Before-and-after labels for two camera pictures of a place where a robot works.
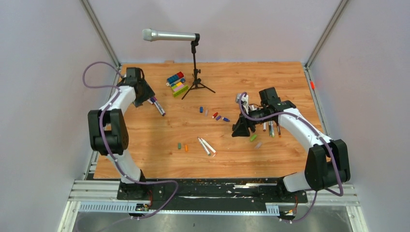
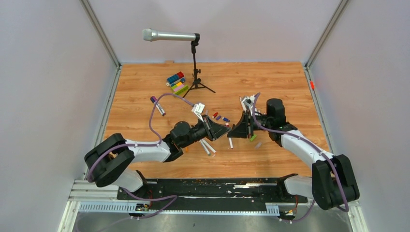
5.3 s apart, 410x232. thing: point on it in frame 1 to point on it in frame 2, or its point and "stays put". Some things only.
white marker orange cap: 209,146 stays put
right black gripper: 241,128 stays put
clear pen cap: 258,145 stays put
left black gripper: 149,93 to 211,126
